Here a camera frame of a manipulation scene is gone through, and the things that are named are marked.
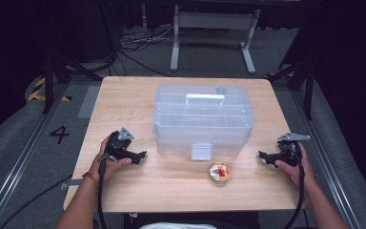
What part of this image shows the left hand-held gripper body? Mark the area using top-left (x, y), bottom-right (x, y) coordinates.
top-left (104, 127), bottom-right (138, 162)

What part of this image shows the grey table edge bracket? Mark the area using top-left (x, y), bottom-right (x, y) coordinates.
top-left (59, 178), bottom-right (84, 191)

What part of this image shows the person's right hand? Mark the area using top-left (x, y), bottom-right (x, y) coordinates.
top-left (274, 142), bottom-right (316, 189)

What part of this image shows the person's white clothing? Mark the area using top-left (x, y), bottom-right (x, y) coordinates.
top-left (138, 222), bottom-right (219, 229)

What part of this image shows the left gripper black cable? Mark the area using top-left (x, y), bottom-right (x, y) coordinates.
top-left (96, 155), bottom-right (110, 229)

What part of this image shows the person's left hand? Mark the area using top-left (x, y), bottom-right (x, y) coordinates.
top-left (89, 135), bottom-right (133, 184)

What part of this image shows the white metal desk frame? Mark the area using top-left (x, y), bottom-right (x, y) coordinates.
top-left (170, 4), bottom-right (261, 75)

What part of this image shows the tangle of floor cables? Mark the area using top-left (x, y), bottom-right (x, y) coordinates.
top-left (116, 24), bottom-right (176, 77)

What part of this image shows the round wrapped snack packet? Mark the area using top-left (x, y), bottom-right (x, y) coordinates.
top-left (208, 161), bottom-right (233, 185)

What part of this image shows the clear plastic storage box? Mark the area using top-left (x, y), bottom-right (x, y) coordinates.
top-left (152, 83), bottom-right (256, 162)

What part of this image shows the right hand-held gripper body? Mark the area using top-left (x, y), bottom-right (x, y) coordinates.
top-left (276, 132), bottom-right (312, 168)

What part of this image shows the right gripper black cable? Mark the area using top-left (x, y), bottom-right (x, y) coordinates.
top-left (282, 142), bottom-right (306, 229)

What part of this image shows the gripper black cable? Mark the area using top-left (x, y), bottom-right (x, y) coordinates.
top-left (96, 155), bottom-right (110, 229)
top-left (282, 142), bottom-right (306, 229)

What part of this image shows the red string bracelet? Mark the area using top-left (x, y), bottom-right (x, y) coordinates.
top-left (81, 171), bottom-right (99, 189)

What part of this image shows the grey metal floor rail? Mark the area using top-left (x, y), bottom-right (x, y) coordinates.
top-left (0, 84), bottom-right (71, 229)
top-left (290, 90), bottom-right (363, 229)

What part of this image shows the black metal stand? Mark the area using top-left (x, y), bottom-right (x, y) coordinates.
top-left (42, 53), bottom-right (104, 115)
top-left (265, 60), bottom-right (316, 121)

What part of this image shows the thin black floor cable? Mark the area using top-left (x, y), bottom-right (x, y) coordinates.
top-left (0, 174), bottom-right (74, 229)

